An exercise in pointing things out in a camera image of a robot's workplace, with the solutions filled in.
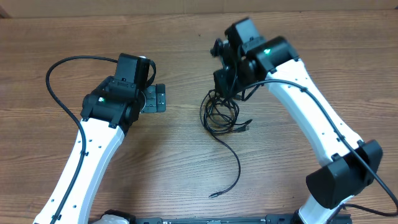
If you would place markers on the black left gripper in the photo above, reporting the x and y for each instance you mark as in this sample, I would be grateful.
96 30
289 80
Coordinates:
157 98

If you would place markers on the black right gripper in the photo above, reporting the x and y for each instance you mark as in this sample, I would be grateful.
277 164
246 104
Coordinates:
227 89

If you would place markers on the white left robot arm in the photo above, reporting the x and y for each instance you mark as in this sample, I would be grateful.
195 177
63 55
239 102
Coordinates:
107 114

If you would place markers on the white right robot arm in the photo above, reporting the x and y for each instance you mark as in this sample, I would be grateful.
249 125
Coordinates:
347 164

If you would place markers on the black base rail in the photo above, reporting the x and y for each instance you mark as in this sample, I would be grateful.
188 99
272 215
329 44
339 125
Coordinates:
214 220

